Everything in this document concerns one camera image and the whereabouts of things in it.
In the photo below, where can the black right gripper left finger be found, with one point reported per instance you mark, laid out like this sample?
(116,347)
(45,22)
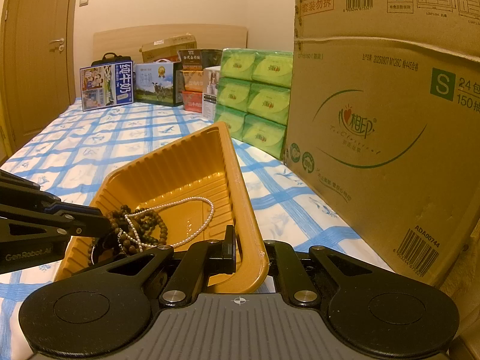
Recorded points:
(202,260)

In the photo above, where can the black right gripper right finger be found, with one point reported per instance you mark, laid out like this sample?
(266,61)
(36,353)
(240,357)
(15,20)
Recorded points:
(289,275)

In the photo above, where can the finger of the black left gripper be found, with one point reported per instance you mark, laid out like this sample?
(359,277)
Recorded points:
(24,194)
(76,220)

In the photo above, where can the yellow plastic tray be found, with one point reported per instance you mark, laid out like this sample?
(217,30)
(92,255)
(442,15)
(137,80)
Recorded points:
(198,182)

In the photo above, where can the blue white checkered bedsheet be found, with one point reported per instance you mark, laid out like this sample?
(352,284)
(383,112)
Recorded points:
(77,151)

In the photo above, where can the blue milk carton box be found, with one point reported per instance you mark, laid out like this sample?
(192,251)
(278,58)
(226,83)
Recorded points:
(107,85)

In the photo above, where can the black bag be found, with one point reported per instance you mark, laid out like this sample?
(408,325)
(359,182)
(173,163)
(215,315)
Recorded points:
(111,57)

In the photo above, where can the cow picture milk box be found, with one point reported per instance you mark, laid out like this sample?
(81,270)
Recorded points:
(158,83)

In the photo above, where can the wooden door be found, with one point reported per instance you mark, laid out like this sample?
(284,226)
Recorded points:
(37,74)

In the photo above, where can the large cardboard box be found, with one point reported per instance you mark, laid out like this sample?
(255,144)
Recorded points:
(384,123)

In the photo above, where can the green tissue pack bundle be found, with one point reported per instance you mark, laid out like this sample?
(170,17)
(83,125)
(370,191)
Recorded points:
(253,97)

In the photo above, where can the small brown cardboard box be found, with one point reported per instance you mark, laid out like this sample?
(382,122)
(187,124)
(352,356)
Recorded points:
(167,48)

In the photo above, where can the stacked dark snack boxes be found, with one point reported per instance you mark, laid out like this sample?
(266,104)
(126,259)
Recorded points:
(197,68)

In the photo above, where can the white product box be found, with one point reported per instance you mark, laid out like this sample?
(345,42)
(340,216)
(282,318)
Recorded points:
(210,93)

